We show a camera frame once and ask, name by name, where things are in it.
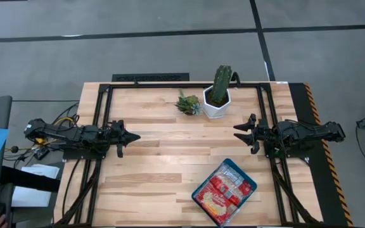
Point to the black flat bar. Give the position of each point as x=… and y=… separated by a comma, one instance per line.
x=27, y=179

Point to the black floor vent grille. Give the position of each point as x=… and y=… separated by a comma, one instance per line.
x=151, y=77

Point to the black metal table frame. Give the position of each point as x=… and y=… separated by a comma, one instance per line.
x=185, y=85

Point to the red and blue food packet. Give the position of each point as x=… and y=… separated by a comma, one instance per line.
x=210, y=177

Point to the tall green cactus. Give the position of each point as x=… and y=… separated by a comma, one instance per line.
x=222, y=82

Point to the white hexagonal plant pot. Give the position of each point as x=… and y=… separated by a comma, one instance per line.
x=215, y=111

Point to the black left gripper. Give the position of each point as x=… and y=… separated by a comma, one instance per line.
x=117, y=136

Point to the white paper sheets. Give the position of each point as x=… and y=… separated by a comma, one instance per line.
x=30, y=198

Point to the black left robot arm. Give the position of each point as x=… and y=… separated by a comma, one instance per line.
x=74, y=134

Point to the small black box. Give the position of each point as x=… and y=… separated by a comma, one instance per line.
x=41, y=153

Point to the small green succulent plant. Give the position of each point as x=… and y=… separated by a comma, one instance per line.
x=189, y=104

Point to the black mat with hazard stripes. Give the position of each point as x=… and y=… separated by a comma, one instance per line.
x=303, y=104

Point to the red Orville popcorn bag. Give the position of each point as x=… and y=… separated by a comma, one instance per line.
x=215, y=202
x=230, y=172

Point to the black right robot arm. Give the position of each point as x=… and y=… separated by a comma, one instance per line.
x=296, y=131

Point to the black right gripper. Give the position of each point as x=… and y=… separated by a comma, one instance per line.
x=261, y=134

